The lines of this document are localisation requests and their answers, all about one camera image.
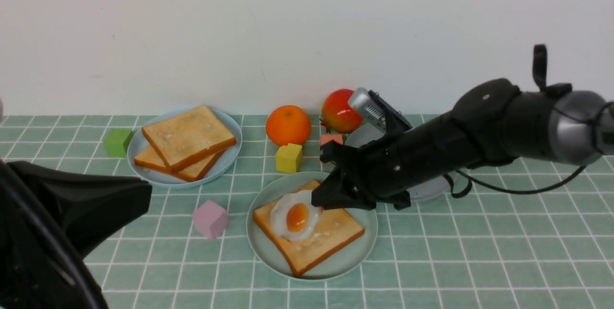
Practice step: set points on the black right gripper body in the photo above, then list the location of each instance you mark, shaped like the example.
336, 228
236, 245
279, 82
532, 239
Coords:
396, 162

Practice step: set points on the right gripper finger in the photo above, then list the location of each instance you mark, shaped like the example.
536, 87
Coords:
340, 190

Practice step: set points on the fried egg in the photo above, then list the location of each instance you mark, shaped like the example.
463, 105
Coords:
294, 217

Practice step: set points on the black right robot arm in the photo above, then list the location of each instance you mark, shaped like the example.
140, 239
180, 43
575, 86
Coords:
493, 124

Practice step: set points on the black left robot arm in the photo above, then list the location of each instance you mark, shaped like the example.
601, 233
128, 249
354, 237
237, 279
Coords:
50, 221

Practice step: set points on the grey egg plate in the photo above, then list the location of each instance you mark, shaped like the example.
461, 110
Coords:
421, 193

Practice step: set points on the salmon foam cube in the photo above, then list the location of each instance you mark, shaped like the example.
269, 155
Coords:
327, 138

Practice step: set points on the yellow foam cube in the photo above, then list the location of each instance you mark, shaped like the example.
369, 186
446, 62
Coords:
288, 158

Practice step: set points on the green centre plate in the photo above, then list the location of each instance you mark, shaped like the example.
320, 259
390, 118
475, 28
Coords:
349, 258

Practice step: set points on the red pomegranate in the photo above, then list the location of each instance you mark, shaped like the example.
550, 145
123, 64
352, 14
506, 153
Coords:
337, 115

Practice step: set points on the orange fruit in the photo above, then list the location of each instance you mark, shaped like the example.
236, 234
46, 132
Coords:
288, 124

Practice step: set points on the pink foam cube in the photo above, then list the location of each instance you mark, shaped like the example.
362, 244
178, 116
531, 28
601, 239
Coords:
210, 220

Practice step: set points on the light blue bread plate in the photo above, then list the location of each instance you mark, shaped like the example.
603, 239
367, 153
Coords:
138, 144

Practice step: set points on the green foam cube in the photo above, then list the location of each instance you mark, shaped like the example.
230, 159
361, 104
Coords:
116, 142

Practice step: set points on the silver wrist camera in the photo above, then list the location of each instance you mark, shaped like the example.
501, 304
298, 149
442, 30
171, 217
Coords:
377, 112

